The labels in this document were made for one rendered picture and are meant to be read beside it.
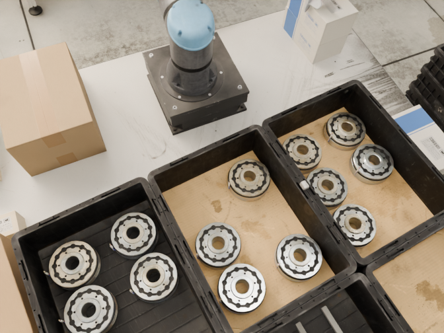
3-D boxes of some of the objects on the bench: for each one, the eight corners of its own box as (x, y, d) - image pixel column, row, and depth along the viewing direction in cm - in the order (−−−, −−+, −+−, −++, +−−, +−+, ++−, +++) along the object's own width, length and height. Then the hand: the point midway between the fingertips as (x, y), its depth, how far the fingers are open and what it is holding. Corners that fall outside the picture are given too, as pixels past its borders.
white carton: (374, 134, 121) (386, 117, 113) (405, 121, 123) (419, 104, 115) (415, 187, 113) (431, 174, 105) (447, 172, 115) (465, 158, 107)
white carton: (281, 26, 141) (285, 5, 133) (309, 16, 144) (315, -5, 136) (312, 64, 133) (318, 45, 125) (340, 53, 136) (349, 33, 128)
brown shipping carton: (12, 98, 123) (-14, 63, 108) (81, 77, 127) (65, 41, 113) (31, 177, 111) (5, 149, 96) (107, 150, 115) (92, 121, 101)
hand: (322, 3), depth 124 cm, fingers closed on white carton, 13 cm apart
